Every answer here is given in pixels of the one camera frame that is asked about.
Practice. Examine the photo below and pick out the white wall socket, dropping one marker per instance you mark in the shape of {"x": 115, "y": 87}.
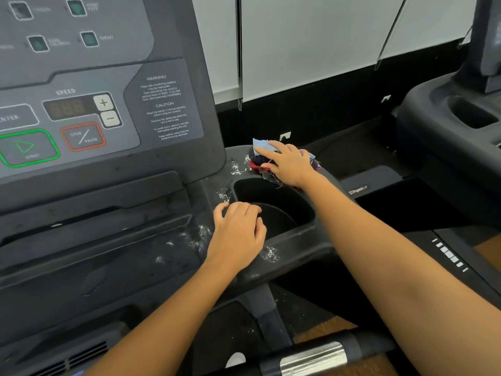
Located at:
{"x": 285, "y": 136}
{"x": 386, "y": 99}

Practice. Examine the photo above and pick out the person's right hand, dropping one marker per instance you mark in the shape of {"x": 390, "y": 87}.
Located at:
{"x": 291, "y": 164}

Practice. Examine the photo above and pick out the dark grey neighbouring treadmill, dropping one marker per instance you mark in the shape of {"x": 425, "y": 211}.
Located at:
{"x": 450, "y": 121}

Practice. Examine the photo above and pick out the person's right forearm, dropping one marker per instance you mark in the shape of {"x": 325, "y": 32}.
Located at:
{"x": 391, "y": 270}

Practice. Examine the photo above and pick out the white window blind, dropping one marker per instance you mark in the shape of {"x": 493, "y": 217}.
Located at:
{"x": 313, "y": 39}

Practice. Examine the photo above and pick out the person's left hand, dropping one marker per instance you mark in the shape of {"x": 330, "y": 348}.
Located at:
{"x": 235, "y": 238}

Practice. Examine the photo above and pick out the grey black treadmill console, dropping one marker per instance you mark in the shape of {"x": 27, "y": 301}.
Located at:
{"x": 98, "y": 199}

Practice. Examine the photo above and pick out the person's right thumb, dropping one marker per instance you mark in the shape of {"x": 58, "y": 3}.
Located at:
{"x": 273, "y": 165}

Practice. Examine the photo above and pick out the multicoloured patchwork cleaning rag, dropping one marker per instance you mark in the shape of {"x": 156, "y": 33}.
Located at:
{"x": 260, "y": 144}

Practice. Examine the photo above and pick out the person's left forearm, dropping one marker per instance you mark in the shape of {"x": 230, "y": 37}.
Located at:
{"x": 172, "y": 321}

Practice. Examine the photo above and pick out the clear blind wand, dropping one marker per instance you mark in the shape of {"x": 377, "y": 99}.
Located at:
{"x": 239, "y": 54}
{"x": 389, "y": 35}

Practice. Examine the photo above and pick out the person's left fingers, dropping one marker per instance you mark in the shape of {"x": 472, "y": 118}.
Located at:
{"x": 244, "y": 212}

